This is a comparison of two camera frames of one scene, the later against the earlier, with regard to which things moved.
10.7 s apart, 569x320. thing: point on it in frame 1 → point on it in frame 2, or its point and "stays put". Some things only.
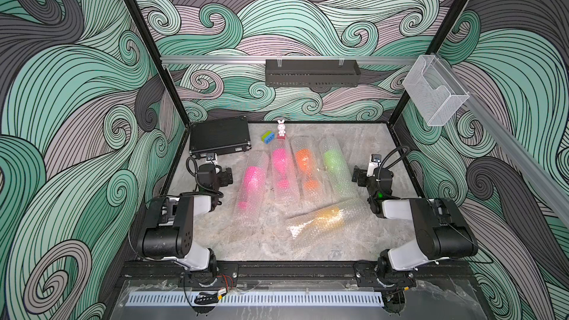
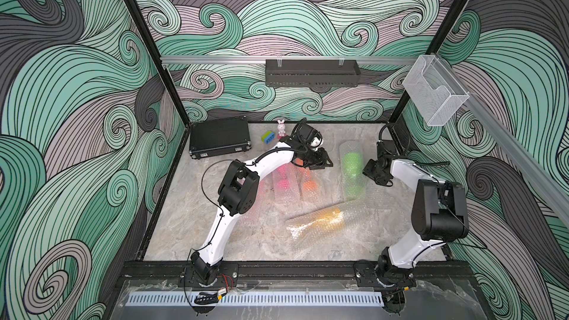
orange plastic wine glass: x=304 y=157 stays put
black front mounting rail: x=290 y=271 stays put
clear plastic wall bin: x=435 y=92 stays put
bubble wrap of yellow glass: x=337 y=224 stays put
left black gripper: x=224 y=178 → x=321 y=163
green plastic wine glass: x=333 y=161 → x=353 y=161
